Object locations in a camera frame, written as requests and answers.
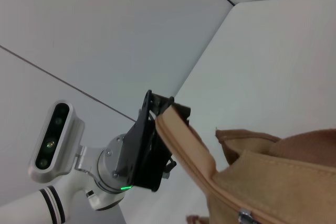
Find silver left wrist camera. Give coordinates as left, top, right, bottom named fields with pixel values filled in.
left=28, top=100, right=86, bottom=183

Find khaki canvas food bag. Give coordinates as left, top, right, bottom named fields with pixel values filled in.
left=155, top=107, right=336, bottom=224

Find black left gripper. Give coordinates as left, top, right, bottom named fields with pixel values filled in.
left=113, top=89, right=192, bottom=193

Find silver metal zipper pull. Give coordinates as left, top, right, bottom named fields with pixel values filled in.
left=237, top=207, right=260, bottom=224

